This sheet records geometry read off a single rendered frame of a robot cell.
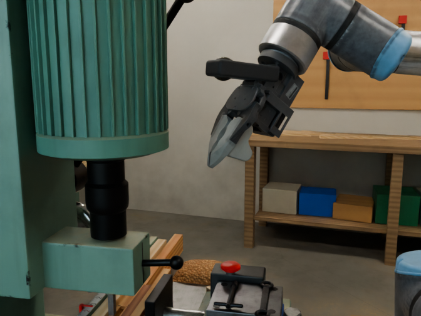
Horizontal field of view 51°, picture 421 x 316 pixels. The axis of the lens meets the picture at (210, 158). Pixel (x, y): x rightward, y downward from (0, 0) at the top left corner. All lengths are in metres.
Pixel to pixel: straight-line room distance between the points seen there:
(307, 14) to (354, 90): 3.01
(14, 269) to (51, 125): 0.21
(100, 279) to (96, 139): 0.21
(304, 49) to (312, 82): 3.03
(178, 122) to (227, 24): 0.98
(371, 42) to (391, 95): 2.98
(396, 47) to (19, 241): 0.64
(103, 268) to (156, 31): 0.32
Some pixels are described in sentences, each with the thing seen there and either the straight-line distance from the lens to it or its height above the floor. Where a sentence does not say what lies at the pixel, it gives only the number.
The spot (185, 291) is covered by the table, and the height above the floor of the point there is 0.90.
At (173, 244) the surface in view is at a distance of 0.97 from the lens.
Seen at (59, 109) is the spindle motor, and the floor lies 1.26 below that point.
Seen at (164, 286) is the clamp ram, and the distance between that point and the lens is 0.67.
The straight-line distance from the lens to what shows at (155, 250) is 0.92.
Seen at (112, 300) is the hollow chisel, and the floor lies 0.97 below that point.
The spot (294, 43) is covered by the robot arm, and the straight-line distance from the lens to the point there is 0.73.
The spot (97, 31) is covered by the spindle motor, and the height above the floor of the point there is 1.35.
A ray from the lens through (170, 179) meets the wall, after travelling 4.22.
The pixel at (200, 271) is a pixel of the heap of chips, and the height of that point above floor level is 0.92.
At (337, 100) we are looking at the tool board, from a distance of 3.75.
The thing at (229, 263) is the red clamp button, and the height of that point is 1.03.
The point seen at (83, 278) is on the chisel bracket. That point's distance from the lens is 0.65.
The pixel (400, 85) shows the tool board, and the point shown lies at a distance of 3.75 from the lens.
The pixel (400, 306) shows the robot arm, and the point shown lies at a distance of 1.14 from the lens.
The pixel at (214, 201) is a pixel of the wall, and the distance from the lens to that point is 4.11.
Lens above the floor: 1.29
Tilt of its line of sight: 10 degrees down
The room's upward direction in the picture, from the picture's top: straight up
